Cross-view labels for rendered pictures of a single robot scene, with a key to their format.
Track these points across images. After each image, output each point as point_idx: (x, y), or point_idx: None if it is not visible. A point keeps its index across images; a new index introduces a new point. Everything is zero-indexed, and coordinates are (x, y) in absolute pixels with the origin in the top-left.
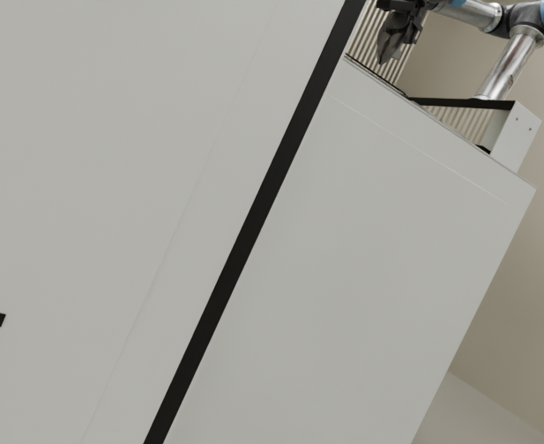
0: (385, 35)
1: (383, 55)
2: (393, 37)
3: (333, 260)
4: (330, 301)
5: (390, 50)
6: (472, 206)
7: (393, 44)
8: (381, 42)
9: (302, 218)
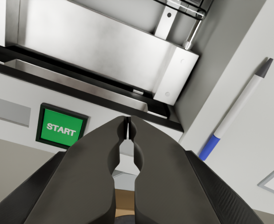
0: (167, 204)
1: (117, 117)
2: (87, 198)
3: None
4: None
5: (87, 134)
6: None
7: (74, 158)
8: (167, 159)
9: None
